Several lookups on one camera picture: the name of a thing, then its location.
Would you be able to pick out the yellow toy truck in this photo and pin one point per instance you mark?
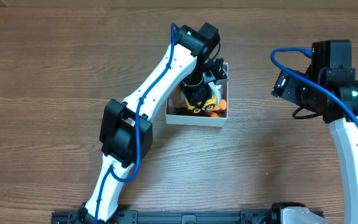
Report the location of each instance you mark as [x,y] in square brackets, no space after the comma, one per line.
[208,105]

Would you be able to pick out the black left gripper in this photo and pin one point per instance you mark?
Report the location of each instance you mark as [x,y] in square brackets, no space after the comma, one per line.
[196,94]

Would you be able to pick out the white plush duck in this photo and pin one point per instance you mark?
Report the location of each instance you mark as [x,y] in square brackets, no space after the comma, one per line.
[222,103]

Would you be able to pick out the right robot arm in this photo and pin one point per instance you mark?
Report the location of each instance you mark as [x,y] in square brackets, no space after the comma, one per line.
[328,89]

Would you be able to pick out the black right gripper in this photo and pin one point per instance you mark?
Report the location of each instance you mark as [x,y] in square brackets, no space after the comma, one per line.
[286,87]

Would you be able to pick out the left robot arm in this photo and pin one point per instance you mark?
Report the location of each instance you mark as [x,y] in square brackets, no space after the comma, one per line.
[126,130]

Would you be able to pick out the brown plush toy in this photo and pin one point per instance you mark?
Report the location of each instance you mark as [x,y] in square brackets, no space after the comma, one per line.
[177,98]

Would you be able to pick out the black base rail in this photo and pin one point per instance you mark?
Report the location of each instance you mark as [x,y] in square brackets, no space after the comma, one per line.
[236,217]

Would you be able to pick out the white square cardboard box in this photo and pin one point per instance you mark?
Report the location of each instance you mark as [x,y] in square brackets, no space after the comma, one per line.
[185,117]

